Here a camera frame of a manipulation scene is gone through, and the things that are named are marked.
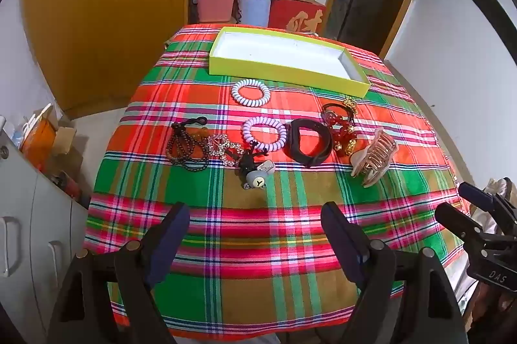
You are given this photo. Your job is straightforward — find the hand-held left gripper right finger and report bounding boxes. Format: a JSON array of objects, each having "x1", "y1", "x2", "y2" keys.
[{"x1": 321, "y1": 201, "x2": 469, "y2": 344}]

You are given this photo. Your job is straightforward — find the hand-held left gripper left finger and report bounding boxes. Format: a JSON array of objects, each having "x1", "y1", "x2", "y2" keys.
[{"x1": 47, "y1": 202, "x2": 191, "y2": 344}]

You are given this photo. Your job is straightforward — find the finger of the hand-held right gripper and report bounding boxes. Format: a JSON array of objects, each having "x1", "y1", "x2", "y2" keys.
[
  {"x1": 458, "y1": 178, "x2": 517, "y2": 235},
  {"x1": 435, "y1": 203, "x2": 485, "y2": 245}
]

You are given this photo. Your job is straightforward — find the beige hair claw clip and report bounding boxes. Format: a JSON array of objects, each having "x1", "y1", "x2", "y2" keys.
[{"x1": 349, "y1": 128, "x2": 398, "y2": 188}]

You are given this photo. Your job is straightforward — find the black bead bracelet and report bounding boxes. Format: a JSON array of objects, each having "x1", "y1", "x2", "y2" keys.
[{"x1": 166, "y1": 117, "x2": 211, "y2": 172}]

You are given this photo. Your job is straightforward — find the black hair tie with balls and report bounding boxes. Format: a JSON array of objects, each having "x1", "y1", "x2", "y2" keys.
[{"x1": 236, "y1": 142, "x2": 277, "y2": 191}]

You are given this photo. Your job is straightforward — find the rhinestone hair clip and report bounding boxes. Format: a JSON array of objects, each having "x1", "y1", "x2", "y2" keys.
[{"x1": 208, "y1": 133, "x2": 245, "y2": 167}]

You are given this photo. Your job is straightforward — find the red bead bracelet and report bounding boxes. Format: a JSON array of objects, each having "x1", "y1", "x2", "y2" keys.
[{"x1": 326, "y1": 114, "x2": 358, "y2": 156}]

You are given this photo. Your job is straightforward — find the purple spiral hair tie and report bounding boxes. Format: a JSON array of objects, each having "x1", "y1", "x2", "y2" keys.
[{"x1": 242, "y1": 117, "x2": 287, "y2": 151}]

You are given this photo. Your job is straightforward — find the black hair tie with charm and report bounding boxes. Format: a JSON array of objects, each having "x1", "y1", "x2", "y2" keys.
[{"x1": 322, "y1": 103, "x2": 350, "y2": 124}]

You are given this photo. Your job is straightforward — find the yellow-green cardboard tray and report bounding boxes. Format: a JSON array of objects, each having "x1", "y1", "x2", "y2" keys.
[{"x1": 209, "y1": 26, "x2": 371, "y2": 98}]

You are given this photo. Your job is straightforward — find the plaid tablecloth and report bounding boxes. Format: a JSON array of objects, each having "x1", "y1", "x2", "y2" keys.
[{"x1": 83, "y1": 23, "x2": 465, "y2": 340}]

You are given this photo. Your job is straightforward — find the black wristband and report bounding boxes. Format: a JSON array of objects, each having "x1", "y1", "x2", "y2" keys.
[{"x1": 283, "y1": 118, "x2": 334, "y2": 169}]

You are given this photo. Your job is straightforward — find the red tool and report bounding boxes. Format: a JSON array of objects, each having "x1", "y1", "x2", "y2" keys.
[{"x1": 48, "y1": 170, "x2": 81, "y2": 199}]

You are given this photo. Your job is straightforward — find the small cardboard box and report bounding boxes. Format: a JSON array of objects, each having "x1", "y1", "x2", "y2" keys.
[{"x1": 52, "y1": 118, "x2": 77, "y2": 163}]

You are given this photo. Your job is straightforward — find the grey cabinet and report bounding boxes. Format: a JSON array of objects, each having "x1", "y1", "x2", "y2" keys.
[{"x1": 0, "y1": 142, "x2": 90, "y2": 344}]

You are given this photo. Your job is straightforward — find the orange bag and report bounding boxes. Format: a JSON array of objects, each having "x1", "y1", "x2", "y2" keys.
[{"x1": 20, "y1": 118, "x2": 57, "y2": 171}]

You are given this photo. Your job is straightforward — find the red cardboard box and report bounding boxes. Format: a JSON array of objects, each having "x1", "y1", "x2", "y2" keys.
[{"x1": 269, "y1": 0, "x2": 327, "y2": 35}]

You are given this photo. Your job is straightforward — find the pink plastic bin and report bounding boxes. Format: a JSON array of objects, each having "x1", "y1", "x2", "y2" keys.
[{"x1": 193, "y1": 0, "x2": 239, "y2": 23}]

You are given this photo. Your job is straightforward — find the wooden wardrobe door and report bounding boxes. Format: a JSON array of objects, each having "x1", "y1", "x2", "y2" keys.
[{"x1": 20, "y1": 0, "x2": 195, "y2": 119}]

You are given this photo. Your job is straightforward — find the pale blue bucket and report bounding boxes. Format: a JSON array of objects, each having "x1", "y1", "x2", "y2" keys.
[{"x1": 237, "y1": 0, "x2": 272, "y2": 27}]

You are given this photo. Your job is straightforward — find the white spiral hair tie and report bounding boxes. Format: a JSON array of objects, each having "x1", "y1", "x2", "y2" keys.
[{"x1": 231, "y1": 78, "x2": 270, "y2": 108}]

